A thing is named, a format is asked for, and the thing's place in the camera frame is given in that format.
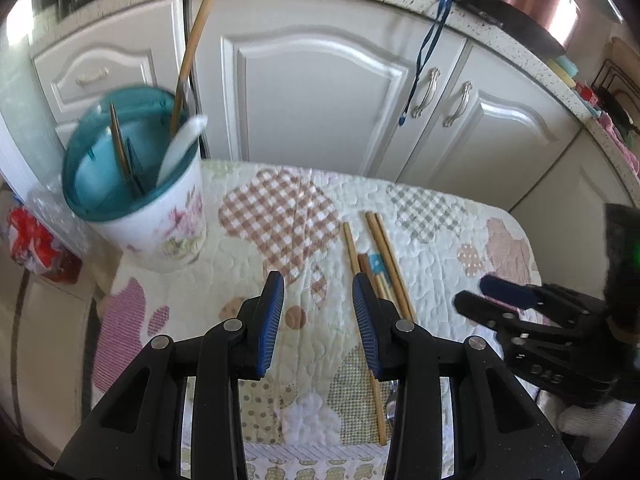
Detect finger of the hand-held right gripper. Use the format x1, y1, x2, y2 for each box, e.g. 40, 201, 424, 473
479, 274, 603, 321
452, 291, 556, 338

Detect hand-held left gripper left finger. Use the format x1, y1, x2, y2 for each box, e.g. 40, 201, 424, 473
52, 271, 286, 480

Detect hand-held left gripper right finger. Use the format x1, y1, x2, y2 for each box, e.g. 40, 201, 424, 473
352, 272, 576, 480

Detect blue patterned chopstick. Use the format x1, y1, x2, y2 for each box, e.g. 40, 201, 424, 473
367, 254, 396, 306

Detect brown chopstick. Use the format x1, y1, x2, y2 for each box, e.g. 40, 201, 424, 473
357, 254, 383, 301

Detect metal spoon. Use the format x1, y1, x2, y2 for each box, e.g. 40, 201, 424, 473
385, 380, 402, 432

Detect bamboo chopstick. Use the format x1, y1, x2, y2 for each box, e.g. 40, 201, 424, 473
169, 0, 227, 139
375, 213, 417, 320
365, 212, 413, 320
342, 223, 387, 446

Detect floral utensil holder teal rim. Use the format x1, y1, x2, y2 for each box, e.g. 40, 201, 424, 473
62, 85, 208, 267

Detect white ceramic spoon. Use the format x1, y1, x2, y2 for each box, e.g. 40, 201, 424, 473
156, 114, 208, 186

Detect gold slender utensil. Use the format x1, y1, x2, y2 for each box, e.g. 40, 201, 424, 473
109, 102, 147, 197

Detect person's right hand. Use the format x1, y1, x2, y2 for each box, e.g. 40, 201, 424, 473
542, 395, 636, 466

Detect patchwork quilted mat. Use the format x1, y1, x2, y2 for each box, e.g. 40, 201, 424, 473
90, 159, 543, 480

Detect narrow white cabinet door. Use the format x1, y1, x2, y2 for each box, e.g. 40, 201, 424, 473
400, 41, 584, 212

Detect pink and red cloths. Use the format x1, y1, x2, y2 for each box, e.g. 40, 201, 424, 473
575, 80, 640, 173

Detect stack of coloured sponges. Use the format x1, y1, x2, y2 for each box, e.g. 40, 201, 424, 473
547, 55, 579, 89

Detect red plastic bag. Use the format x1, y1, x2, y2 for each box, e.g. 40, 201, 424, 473
7, 205, 84, 282

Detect wide white cabinet door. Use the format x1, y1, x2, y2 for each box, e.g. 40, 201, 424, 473
191, 0, 469, 184

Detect clear plastic bag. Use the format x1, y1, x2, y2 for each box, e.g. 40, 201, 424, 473
25, 180, 101, 261

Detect black induction cooker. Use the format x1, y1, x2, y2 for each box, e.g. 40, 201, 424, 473
452, 0, 568, 59

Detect white drawer front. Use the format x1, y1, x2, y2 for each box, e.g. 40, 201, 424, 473
31, 0, 187, 127

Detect silver door handle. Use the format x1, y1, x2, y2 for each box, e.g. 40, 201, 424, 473
410, 67, 441, 120
442, 81, 473, 128

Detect black wire rack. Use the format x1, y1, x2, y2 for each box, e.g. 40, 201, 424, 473
590, 57, 640, 137

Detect blue lanyard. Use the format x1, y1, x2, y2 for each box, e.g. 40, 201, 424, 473
397, 0, 453, 129

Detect silver drawer handle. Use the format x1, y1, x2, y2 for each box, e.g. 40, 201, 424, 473
75, 67, 110, 86

